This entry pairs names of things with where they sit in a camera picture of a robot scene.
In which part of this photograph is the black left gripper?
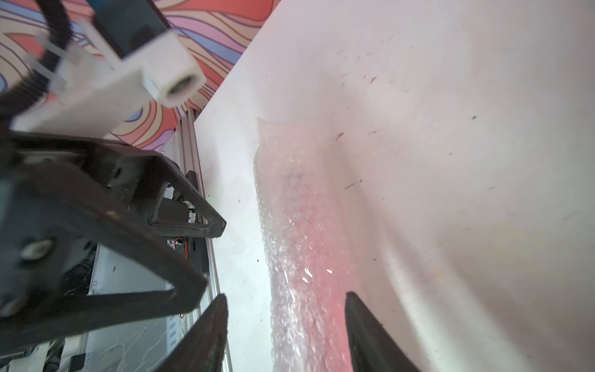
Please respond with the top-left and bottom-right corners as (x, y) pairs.
(1, 133), (226, 353)

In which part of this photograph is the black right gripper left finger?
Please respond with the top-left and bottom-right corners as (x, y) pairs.
(156, 294), (229, 372)

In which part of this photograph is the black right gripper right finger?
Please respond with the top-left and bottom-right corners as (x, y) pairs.
(345, 291), (420, 372)

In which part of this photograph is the clear bubble wrap sheet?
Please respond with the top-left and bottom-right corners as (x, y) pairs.
(253, 115), (387, 372)

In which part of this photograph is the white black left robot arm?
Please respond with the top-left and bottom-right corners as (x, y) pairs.
(1, 1), (226, 353)

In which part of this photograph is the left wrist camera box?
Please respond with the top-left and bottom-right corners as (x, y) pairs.
(1, 1), (206, 138)

